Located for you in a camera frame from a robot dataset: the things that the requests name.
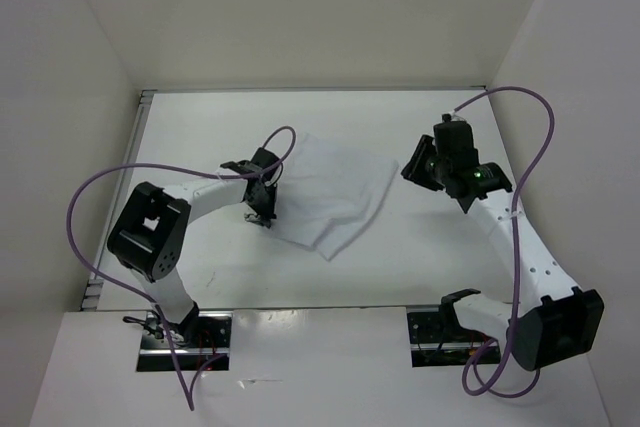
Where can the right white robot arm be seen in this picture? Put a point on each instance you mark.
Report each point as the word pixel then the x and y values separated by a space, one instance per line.
pixel 555 319

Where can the white skirt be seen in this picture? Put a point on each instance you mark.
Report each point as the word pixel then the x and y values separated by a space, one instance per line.
pixel 329 194

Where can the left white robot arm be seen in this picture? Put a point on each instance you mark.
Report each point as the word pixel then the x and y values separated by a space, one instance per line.
pixel 149 233

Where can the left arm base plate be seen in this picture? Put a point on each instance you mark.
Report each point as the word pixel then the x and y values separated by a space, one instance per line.
pixel 209 346

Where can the aluminium table edge rail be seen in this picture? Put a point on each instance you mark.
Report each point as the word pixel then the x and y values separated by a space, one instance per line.
pixel 95 283

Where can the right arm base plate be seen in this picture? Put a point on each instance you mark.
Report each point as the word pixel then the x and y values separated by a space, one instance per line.
pixel 433 343

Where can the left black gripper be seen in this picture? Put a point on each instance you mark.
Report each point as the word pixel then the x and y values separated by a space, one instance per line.
pixel 268 213

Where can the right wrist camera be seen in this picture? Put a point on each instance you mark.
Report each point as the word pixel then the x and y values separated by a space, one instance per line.
pixel 452 116

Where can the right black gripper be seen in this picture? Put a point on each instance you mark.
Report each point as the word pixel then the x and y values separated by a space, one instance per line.
pixel 414 168

